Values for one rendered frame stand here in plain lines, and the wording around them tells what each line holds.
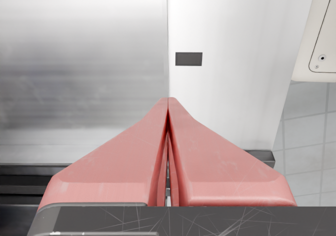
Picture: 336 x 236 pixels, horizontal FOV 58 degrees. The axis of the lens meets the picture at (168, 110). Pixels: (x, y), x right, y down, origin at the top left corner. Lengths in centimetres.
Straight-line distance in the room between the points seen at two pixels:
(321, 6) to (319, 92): 60
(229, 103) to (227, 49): 7
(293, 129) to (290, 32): 131
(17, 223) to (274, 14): 51
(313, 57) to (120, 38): 84
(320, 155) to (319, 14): 96
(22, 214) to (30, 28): 33
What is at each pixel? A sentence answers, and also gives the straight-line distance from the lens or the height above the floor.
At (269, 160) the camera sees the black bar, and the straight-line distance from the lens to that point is 42.
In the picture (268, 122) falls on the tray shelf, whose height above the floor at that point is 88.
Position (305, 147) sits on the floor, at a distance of 174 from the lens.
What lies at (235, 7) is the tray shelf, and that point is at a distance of 32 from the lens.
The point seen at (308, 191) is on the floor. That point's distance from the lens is 202.
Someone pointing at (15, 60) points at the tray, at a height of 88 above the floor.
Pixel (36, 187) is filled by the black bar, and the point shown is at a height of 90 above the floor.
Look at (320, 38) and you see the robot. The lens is 107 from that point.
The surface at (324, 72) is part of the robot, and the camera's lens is 114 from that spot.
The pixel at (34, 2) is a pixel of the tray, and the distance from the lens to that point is 34.
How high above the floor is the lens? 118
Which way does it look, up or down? 54 degrees down
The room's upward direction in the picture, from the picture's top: 178 degrees counter-clockwise
